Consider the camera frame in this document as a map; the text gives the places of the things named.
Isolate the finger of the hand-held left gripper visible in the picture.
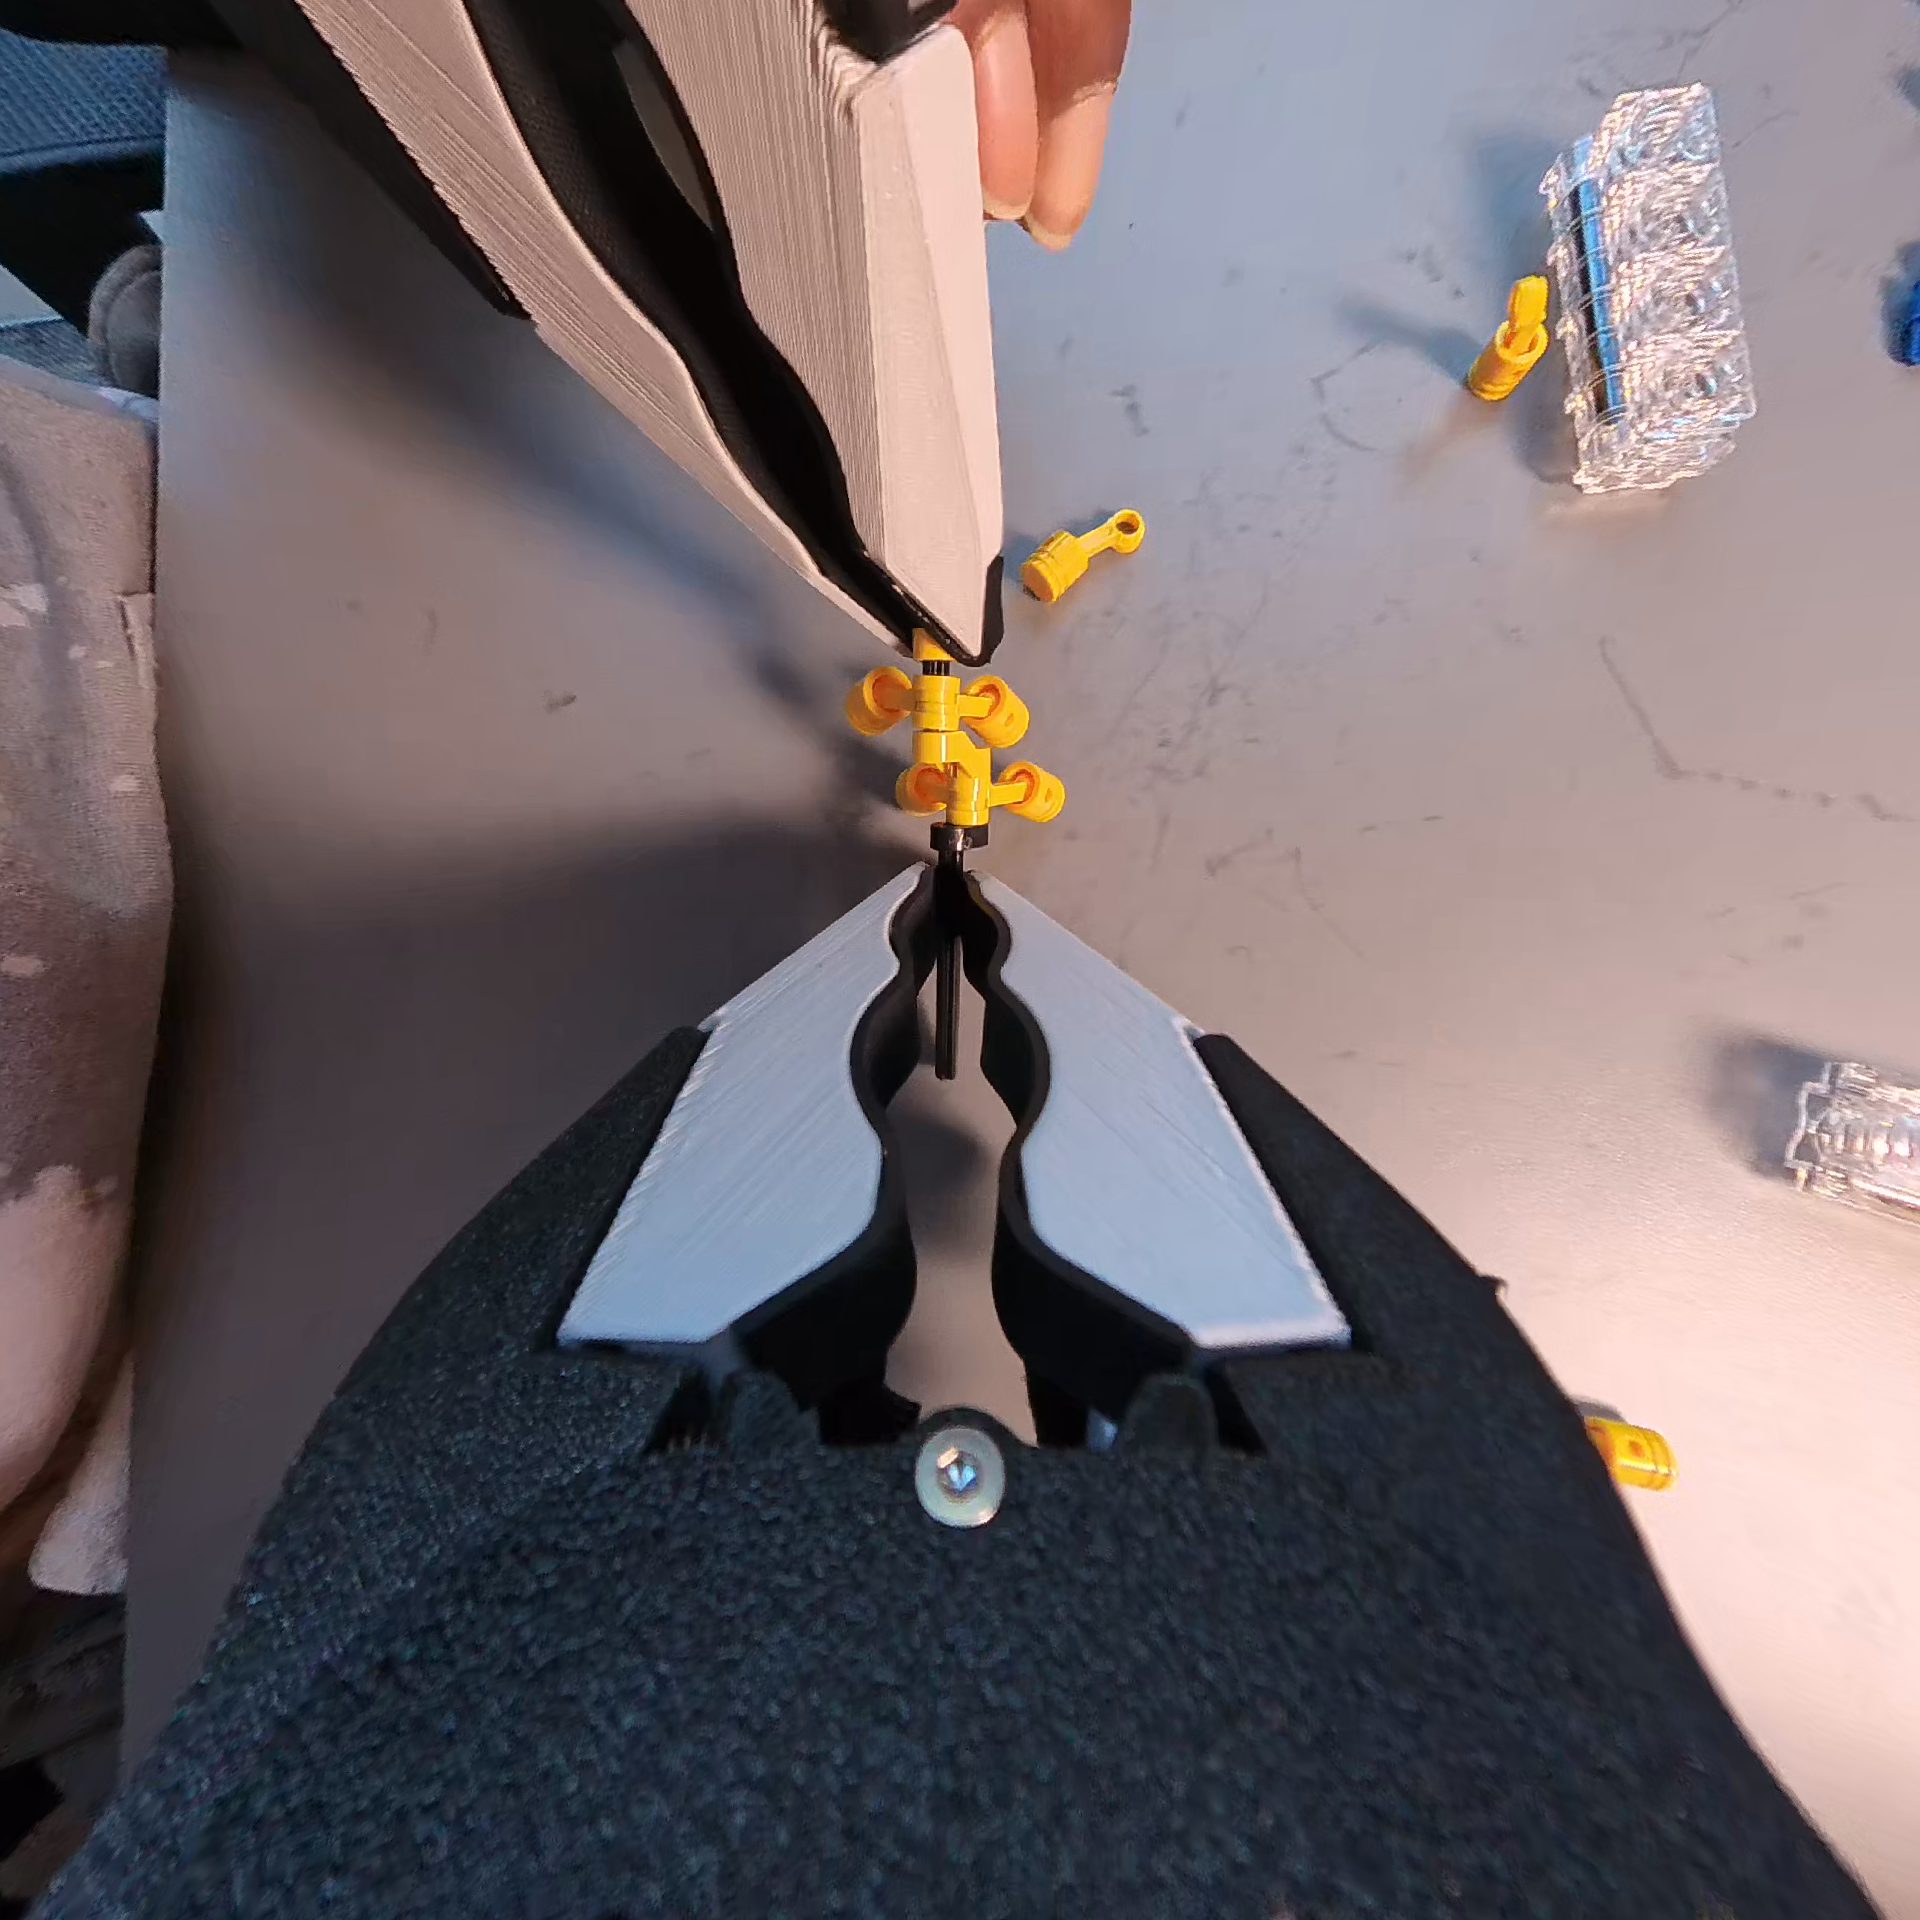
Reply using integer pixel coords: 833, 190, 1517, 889
615, 0, 1009, 669
291, 0, 941, 661

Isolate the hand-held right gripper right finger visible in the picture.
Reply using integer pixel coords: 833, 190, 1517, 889
961, 869, 1354, 1445

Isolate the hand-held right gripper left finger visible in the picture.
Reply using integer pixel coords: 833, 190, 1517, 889
555, 863, 941, 1419

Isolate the yellow toy piston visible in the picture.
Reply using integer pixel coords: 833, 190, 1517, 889
1464, 276, 1551, 404
1023, 507, 1148, 604

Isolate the black axle with yellow pistons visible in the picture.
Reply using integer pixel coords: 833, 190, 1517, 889
1582, 1415, 1680, 1493
845, 661, 1069, 1083

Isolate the grey desk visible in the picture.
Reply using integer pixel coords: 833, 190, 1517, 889
130, 0, 1920, 1879

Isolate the clear cylinder block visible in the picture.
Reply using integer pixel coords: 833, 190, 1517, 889
1538, 82, 1758, 498
1783, 1062, 1920, 1224

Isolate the person's grey sweatshirt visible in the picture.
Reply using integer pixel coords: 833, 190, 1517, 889
0, 360, 173, 1592

